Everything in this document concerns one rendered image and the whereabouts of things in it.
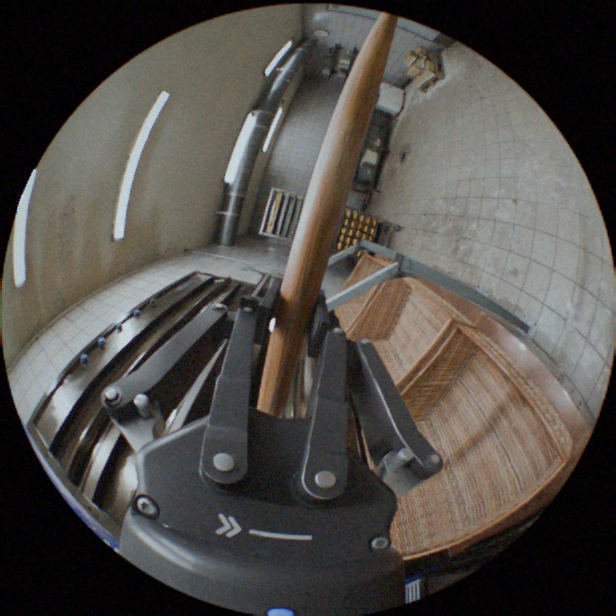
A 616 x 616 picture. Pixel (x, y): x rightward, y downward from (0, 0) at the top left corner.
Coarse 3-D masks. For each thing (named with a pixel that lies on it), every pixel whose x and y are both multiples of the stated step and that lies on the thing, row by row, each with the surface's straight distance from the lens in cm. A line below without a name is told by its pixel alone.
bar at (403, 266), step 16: (336, 256) 102; (400, 256) 58; (384, 272) 57; (400, 272) 60; (416, 272) 60; (432, 272) 62; (352, 288) 56; (368, 288) 57; (448, 288) 68; (464, 288) 72; (480, 288) 158; (336, 304) 57; (480, 304) 81; (496, 304) 89; (512, 320) 106; (528, 320) 131; (528, 336) 129; (304, 352) 42; (304, 368) 38; (304, 384) 35; (288, 400) 32; (288, 416) 30
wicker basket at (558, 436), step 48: (480, 336) 71; (432, 384) 74; (480, 384) 73; (528, 384) 61; (432, 432) 86; (480, 432) 73; (528, 432) 65; (432, 480) 77; (480, 480) 74; (528, 480) 67; (432, 528) 73; (480, 528) 54
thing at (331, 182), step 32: (384, 32) 35; (384, 64) 26; (352, 96) 19; (352, 128) 17; (320, 160) 16; (352, 160) 16; (320, 192) 15; (320, 224) 15; (320, 256) 15; (288, 288) 16; (320, 288) 17; (288, 320) 17; (288, 352) 18; (288, 384) 21
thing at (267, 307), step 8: (280, 280) 19; (272, 288) 17; (280, 288) 20; (264, 296) 15; (272, 296) 15; (264, 304) 14; (272, 304) 15; (264, 312) 14; (272, 312) 17; (264, 320) 14; (256, 328) 14; (264, 328) 14; (256, 336) 15; (264, 336) 15; (256, 344) 15
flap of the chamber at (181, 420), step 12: (264, 288) 146; (216, 360) 71; (204, 372) 66; (216, 372) 72; (204, 384) 64; (192, 396) 59; (204, 396) 65; (192, 408) 58; (204, 408) 66; (180, 420) 55; (192, 420) 59
